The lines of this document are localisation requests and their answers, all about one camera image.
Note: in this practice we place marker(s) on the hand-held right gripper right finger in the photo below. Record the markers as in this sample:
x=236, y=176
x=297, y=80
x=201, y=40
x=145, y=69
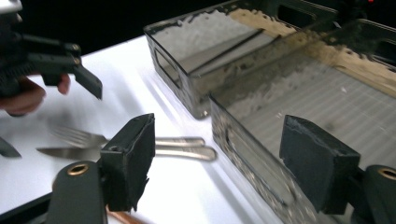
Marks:
x=317, y=161

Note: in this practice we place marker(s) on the metal fork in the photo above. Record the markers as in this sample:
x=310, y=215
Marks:
x=77, y=137

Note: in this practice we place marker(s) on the black chopstick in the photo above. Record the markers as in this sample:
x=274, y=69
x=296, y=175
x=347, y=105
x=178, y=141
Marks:
x=224, y=53

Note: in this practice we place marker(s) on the metal table knife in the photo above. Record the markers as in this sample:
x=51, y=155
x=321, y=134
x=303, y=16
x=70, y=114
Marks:
x=62, y=153

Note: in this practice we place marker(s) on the brown wooden spoon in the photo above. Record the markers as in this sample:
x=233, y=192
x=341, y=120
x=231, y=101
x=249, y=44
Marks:
x=124, y=217

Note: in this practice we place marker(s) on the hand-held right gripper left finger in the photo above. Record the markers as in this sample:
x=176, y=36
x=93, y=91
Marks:
x=127, y=161

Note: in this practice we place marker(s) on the smoky clear plastic bin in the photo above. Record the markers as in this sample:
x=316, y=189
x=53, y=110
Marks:
x=243, y=174
x=199, y=93

